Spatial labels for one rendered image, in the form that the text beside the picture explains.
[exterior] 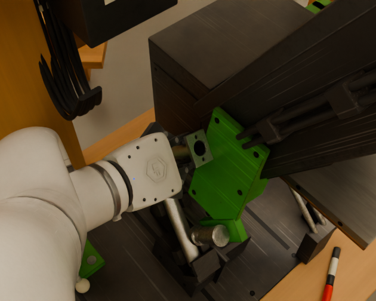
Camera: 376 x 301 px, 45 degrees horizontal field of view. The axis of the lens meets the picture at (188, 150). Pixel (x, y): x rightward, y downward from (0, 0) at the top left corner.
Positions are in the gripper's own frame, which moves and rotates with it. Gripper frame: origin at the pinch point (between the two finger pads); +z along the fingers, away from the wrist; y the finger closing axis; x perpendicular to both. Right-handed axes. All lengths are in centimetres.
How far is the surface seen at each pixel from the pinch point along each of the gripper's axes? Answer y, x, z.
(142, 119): 4.3, 41.2, 22.8
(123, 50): 37, 163, 113
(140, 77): 19, 148, 107
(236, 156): -2.5, -8.2, 2.2
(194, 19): 21.8, 7.2, 17.8
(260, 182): -9.1, -6.5, 7.8
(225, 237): -16.9, -0.5, 1.7
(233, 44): 14.7, -0.3, 18.3
